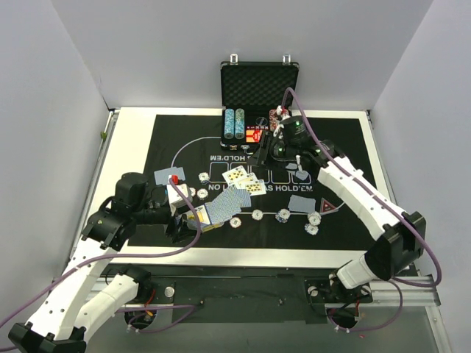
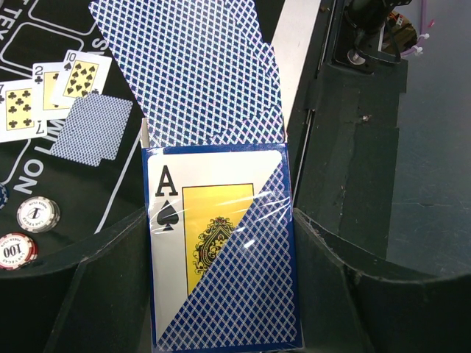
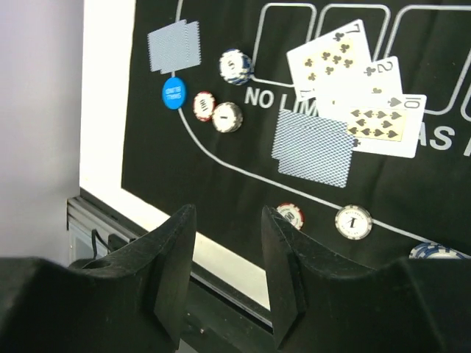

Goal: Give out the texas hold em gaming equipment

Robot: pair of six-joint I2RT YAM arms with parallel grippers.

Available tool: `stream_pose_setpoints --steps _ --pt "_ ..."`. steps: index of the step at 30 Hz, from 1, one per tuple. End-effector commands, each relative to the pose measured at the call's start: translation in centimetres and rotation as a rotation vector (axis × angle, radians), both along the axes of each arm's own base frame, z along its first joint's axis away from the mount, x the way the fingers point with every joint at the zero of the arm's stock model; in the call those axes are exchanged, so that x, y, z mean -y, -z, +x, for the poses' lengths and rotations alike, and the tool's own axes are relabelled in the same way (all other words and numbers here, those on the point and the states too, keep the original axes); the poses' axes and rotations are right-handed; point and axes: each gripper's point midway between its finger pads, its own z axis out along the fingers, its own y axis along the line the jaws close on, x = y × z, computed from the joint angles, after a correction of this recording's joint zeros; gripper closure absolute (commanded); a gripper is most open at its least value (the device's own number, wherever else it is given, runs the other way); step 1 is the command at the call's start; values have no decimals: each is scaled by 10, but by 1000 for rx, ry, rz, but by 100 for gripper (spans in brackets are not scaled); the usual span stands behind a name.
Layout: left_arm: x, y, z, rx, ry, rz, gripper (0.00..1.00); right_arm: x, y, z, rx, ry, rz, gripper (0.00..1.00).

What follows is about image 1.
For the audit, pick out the grey poker chip stack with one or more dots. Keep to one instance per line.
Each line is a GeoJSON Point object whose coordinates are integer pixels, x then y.
{"type": "Point", "coordinates": [257, 215]}

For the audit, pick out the red chip row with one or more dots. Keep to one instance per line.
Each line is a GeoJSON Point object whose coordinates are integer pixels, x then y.
{"type": "Point", "coordinates": [273, 120]}

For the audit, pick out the seven of clubs card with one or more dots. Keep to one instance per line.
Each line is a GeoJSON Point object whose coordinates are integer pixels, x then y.
{"type": "Point", "coordinates": [234, 175]}

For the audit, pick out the dealt cards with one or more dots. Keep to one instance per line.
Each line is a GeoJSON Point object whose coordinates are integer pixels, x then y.
{"type": "Point", "coordinates": [299, 204]}
{"type": "Point", "coordinates": [298, 176]}
{"type": "Point", "coordinates": [162, 176]}

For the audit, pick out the grey chips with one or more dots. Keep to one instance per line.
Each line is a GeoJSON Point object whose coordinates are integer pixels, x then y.
{"type": "Point", "coordinates": [202, 194]}
{"type": "Point", "coordinates": [314, 219]}

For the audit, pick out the red poker chip stack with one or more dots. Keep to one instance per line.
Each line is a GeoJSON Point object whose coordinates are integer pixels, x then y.
{"type": "Point", "coordinates": [235, 222]}

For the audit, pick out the aluminium poker chip case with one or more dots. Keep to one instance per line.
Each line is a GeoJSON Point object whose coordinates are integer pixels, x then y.
{"type": "Point", "coordinates": [255, 87]}

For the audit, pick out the clear dealer button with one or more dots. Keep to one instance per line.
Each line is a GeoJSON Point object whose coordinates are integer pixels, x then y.
{"type": "Point", "coordinates": [261, 121]}

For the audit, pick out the red playing card box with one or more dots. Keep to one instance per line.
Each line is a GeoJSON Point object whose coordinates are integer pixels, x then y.
{"type": "Point", "coordinates": [253, 135]}

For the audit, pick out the blue backed playing cards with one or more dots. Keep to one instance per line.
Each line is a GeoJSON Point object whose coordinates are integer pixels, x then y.
{"type": "Point", "coordinates": [227, 204]}

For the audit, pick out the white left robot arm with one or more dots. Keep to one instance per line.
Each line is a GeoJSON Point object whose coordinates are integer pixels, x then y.
{"type": "Point", "coordinates": [67, 320]}

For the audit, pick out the blue playing card deck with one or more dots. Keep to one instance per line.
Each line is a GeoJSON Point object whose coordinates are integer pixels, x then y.
{"type": "Point", "coordinates": [202, 215]}

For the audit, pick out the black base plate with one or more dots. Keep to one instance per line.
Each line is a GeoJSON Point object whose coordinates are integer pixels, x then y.
{"type": "Point", "coordinates": [251, 311]}

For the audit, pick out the aluminium frame rail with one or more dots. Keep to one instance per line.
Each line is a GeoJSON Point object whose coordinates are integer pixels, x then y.
{"type": "Point", "coordinates": [316, 291]}

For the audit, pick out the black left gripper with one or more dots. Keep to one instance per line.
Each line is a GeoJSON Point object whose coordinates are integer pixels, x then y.
{"type": "Point", "coordinates": [179, 228]}

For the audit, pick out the blue poker chip stack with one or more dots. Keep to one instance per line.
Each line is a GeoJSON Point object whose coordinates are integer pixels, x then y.
{"type": "Point", "coordinates": [283, 215]}

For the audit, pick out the light blue chip row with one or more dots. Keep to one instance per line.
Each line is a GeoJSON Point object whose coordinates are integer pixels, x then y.
{"type": "Point", "coordinates": [229, 123]}

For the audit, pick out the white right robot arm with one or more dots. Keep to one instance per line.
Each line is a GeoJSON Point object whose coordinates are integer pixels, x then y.
{"type": "Point", "coordinates": [398, 236]}

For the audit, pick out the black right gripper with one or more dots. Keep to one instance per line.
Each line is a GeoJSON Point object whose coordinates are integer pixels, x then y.
{"type": "Point", "coordinates": [262, 154]}

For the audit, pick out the green chip row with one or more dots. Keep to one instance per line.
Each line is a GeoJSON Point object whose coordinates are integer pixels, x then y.
{"type": "Point", "coordinates": [239, 131]}

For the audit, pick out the black poker felt mat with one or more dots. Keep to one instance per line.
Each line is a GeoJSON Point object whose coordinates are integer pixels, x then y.
{"type": "Point", "coordinates": [192, 142]}

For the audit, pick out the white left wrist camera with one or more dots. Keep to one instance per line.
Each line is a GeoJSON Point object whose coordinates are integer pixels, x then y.
{"type": "Point", "coordinates": [175, 199]}

